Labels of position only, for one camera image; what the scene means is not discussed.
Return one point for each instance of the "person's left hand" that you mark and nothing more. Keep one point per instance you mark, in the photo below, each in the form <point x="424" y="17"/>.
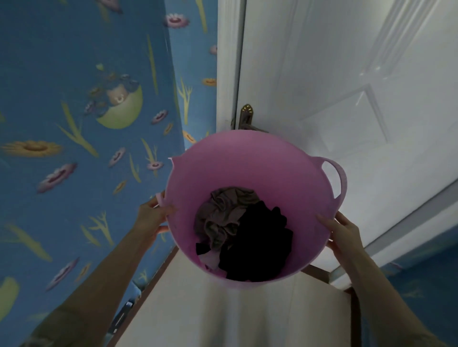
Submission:
<point x="147" y="215"/>

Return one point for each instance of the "person's right hand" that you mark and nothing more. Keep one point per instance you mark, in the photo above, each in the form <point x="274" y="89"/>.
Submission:
<point x="344" y="232"/>

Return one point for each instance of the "person's left thumb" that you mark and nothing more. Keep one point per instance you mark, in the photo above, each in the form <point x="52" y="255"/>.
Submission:
<point x="167" y="211"/>

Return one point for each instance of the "person's right thumb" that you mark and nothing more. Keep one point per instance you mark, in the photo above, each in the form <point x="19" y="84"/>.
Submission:
<point x="325" y="221"/>

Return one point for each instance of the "pink plastic laundry tub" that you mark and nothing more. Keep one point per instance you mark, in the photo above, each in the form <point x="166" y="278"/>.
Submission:
<point x="250" y="171"/>

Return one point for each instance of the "person's left forearm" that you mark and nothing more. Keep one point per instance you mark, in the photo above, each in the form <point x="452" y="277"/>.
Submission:
<point x="86" y="289"/>

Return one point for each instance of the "person's right forearm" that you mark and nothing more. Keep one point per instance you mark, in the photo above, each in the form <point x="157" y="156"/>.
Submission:
<point x="384" y="304"/>

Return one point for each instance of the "grey-brown crumpled garment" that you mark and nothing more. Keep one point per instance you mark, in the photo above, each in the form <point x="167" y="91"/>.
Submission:
<point x="223" y="216"/>

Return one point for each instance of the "black crumpled garment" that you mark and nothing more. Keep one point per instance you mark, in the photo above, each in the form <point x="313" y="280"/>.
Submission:
<point x="256" y="243"/>

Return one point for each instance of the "small black device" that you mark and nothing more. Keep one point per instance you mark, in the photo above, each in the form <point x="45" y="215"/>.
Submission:
<point x="121" y="316"/>

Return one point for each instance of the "white panelled door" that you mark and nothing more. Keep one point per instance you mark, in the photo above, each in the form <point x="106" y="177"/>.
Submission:
<point x="343" y="107"/>

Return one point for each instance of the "white door frame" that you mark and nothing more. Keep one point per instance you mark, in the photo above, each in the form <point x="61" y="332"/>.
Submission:
<point x="229" y="68"/>

